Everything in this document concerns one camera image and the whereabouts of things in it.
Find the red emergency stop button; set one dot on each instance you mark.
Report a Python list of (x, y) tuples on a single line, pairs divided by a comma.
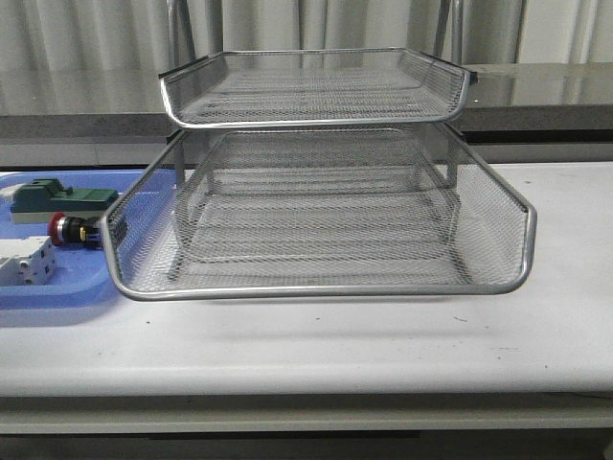
[(64, 229)]

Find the silver mesh tray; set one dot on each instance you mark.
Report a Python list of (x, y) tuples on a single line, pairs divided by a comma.
[(303, 228), (244, 89), (492, 250)]

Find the green terminal block module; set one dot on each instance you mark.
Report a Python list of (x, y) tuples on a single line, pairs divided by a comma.
[(37, 201)]

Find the blue plastic tray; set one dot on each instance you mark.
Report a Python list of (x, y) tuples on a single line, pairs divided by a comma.
[(81, 277)]

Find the silver mesh bottom tray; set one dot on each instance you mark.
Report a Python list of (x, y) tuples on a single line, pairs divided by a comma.
[(303, 228)]

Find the silver mesh top tray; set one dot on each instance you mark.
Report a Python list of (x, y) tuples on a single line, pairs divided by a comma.
[(244, 89)]

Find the grey metal rack frame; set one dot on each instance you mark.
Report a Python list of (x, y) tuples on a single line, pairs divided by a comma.
[(308, 170)]

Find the white circuit breaker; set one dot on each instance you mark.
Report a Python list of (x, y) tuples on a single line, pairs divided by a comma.
[(27, 262)]

